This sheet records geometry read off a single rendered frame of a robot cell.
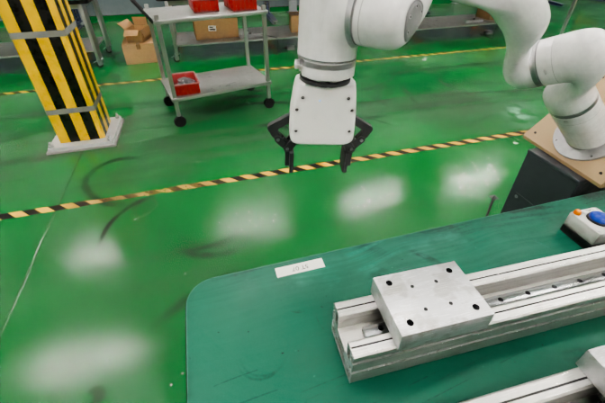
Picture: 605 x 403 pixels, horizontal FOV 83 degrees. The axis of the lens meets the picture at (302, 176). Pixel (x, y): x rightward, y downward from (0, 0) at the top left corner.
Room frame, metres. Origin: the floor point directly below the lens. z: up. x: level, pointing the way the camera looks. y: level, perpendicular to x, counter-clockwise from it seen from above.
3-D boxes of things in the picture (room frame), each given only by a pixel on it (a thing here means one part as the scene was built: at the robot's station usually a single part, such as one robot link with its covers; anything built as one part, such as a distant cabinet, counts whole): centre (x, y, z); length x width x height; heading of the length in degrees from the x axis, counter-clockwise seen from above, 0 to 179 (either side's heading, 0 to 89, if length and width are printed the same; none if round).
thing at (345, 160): (0.50, -0.08, 1.09); 0.03 x 0.03 x 0.07; 4
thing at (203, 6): (3.09, 0.85, 0.50); 1.03 x 0.55 x 1.01; 118
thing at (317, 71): (0.50, -0.03, 1.24); 0.09 x 0.08 x 0.03; 94
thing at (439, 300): (0.35, -0.21, 0.87); 0.16 x 0.11 x 0.07; 104
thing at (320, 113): (0.50, -0.03, 1.17); 0.10 x 0.07 x 0.11; 94
